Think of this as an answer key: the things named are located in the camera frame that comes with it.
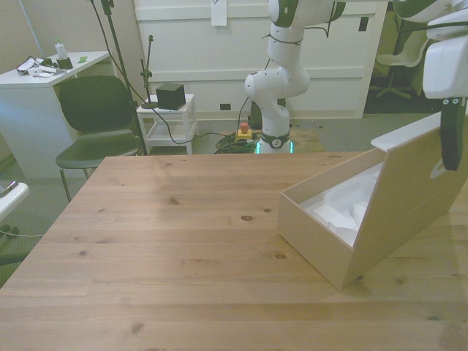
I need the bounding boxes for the black chair with metal legs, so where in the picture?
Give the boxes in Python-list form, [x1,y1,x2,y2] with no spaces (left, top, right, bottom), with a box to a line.
[55,75,143,203]

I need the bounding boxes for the white handheld device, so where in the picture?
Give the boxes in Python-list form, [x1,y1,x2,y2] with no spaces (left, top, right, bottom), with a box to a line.
[29,65,56,79]

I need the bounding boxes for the white desk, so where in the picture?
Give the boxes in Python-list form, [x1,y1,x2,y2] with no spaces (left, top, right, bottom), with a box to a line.
[0,50,118,180]

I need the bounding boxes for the white swivel office chair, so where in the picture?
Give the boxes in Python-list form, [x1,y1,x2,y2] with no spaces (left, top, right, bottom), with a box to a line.
[375,18,429,99]

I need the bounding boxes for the small white side table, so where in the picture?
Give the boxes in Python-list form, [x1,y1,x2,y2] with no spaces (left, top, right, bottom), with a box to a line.
[136,94,200,155]

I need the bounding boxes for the coiled black floor cables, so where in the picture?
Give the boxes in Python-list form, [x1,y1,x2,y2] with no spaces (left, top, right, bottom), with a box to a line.
[214,133,259,156]

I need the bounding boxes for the clear bottle with green cap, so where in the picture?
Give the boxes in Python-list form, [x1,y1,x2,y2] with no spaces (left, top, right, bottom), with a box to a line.
[53,38,69,59]

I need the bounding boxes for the white hanging paper sheet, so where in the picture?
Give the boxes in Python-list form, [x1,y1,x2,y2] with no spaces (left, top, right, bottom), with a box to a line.
[211,0,228,27]

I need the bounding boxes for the white moulded foam insert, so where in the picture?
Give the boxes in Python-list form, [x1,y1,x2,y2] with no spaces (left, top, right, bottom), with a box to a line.
[301,162,385,248]

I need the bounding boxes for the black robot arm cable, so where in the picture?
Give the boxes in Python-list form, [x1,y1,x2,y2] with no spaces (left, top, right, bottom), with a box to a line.
[261,0,429,50]

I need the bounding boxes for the tan cardboard box with lid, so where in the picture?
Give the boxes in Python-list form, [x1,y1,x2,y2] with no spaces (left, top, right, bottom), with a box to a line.
[277,111,468,292]

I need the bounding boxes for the thin cable with dark plugs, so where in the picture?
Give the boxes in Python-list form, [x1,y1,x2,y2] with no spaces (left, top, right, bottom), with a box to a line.
[0,224,41,239]

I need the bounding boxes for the black and white headset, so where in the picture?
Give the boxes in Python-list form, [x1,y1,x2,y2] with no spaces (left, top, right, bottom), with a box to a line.
[16,56,42,75]

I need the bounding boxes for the white panelled partition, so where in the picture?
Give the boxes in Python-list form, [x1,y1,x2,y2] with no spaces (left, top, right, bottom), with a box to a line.
[133,0,389,121]

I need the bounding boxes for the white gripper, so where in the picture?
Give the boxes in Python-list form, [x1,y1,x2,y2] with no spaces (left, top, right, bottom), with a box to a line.
[423,36,468,172]

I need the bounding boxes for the tall black tripod stand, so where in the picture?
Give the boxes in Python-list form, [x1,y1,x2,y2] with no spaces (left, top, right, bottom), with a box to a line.
[86,0,149,156]

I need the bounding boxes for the white rounded furniture edge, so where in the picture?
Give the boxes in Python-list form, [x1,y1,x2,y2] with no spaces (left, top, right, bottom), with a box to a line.
[0,181,30,222]

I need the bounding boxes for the black cube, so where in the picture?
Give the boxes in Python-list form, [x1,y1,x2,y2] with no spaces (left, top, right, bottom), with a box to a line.
[155,83,185,111]

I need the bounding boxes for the yellow emergency stop red button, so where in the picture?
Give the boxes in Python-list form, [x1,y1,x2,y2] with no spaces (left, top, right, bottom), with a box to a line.
[235,123,254,143]

